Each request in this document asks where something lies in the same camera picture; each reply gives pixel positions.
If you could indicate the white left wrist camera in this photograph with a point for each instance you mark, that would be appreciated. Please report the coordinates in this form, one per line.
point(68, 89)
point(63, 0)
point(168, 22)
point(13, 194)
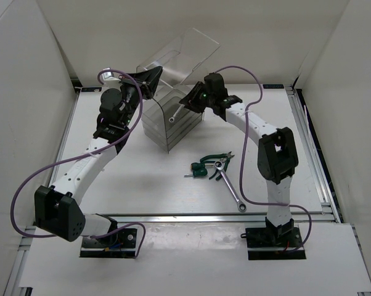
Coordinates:
point(107, 76)

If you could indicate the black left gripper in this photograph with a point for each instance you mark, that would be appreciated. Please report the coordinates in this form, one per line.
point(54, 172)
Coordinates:
point(151, 78)

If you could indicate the green stubby phillips screwdriver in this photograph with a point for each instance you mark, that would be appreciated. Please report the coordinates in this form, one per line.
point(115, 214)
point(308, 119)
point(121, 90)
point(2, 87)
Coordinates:
point(199, 166)

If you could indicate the green stubby flat screwdriver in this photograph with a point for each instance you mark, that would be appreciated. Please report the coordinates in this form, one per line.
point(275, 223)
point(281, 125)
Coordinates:
point(201, 173)

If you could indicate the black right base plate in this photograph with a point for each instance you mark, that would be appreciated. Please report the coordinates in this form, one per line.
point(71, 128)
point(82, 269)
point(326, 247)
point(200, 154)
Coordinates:
point(262, 245)

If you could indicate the small silver ratchet wrench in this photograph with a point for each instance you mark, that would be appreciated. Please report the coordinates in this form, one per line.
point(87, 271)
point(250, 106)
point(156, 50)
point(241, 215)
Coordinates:
point(172, 119)

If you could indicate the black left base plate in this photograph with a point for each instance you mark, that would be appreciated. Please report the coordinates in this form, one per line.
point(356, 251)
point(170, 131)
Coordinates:
point(125, 243)

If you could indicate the clear plastic drawer organizer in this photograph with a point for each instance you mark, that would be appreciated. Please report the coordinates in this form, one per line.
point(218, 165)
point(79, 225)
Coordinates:
point(182, 61)

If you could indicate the small green cutting pliers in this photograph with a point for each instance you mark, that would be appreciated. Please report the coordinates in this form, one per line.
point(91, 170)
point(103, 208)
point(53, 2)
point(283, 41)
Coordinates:
point(214, 172)

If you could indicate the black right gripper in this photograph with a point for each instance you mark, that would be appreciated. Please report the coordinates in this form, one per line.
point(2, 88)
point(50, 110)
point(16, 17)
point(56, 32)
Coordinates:
point(188, 100)

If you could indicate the aluminium frame rail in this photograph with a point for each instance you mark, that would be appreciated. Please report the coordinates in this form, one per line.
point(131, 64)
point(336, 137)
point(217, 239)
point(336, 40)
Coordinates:
point(241, 218)

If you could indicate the large silver ratchet wrench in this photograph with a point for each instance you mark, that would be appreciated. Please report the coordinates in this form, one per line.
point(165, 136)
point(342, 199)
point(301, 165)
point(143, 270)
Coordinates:
point(240, 205)

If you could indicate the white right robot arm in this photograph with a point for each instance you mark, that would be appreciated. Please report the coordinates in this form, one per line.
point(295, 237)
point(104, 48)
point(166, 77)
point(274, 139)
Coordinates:
point(277, 156)

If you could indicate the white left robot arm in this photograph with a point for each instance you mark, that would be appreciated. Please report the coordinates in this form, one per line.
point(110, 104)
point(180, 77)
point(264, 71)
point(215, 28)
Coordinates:
point(57, 207)

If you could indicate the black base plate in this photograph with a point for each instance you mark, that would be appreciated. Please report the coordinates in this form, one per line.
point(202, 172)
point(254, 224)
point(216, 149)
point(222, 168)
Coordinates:
point(262, 245)
point(125, 243)

